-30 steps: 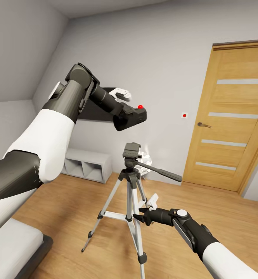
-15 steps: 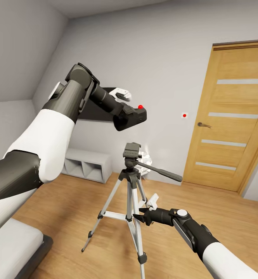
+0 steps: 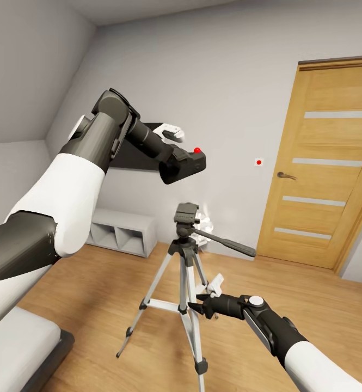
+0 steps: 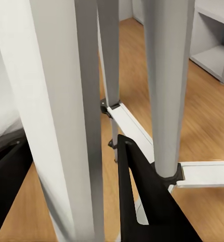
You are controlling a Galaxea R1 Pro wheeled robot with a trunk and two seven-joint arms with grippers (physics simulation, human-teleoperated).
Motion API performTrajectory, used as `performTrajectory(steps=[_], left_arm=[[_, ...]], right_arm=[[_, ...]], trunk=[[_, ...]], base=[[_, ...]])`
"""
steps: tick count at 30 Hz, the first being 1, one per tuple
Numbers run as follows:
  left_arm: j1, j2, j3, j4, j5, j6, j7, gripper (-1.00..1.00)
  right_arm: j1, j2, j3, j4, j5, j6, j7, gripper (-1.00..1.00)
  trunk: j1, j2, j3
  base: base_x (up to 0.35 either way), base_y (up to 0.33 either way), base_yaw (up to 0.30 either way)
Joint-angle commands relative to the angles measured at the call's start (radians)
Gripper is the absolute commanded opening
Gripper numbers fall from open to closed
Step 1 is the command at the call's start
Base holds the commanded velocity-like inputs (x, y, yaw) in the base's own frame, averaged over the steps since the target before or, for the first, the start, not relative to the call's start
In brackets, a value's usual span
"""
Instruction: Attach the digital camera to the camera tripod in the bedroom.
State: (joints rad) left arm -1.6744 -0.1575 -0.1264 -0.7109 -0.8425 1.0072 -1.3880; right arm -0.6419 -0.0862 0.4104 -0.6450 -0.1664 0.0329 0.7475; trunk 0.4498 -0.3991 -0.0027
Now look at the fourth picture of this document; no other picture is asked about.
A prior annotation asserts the camera tripod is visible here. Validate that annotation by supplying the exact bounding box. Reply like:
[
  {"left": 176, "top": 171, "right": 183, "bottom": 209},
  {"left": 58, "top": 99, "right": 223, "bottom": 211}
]
[{"left": 0, "top": 0, "right": 224, "bottom": 242}]

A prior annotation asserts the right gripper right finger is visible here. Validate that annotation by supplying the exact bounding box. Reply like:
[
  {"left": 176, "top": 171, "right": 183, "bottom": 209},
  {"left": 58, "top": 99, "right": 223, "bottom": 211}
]
[{"left": 117, "top": 134, "right": 203, "bottom": 242}]

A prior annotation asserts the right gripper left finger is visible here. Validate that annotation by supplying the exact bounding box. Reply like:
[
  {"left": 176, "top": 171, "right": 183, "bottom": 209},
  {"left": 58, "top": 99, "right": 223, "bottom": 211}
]
[{"left": 0, "top": 136, "right": 33, "bottom": 229}]

